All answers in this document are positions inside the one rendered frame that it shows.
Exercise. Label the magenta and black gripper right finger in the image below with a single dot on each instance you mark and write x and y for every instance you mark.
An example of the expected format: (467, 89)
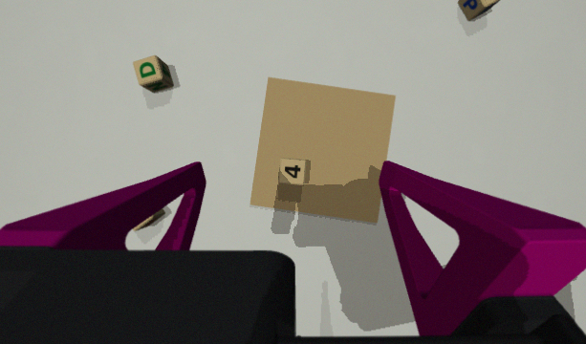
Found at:
(505, 248)

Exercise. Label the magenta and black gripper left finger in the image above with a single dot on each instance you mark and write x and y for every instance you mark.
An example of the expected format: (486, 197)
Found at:
(103, 222)

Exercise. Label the tan flat mat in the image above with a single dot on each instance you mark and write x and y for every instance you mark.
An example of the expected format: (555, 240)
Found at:
(343, 134)

